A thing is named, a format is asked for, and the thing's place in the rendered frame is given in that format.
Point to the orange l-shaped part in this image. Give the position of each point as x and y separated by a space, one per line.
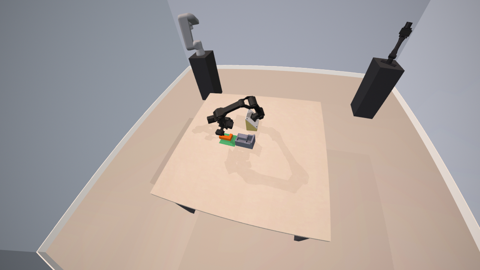
228 138

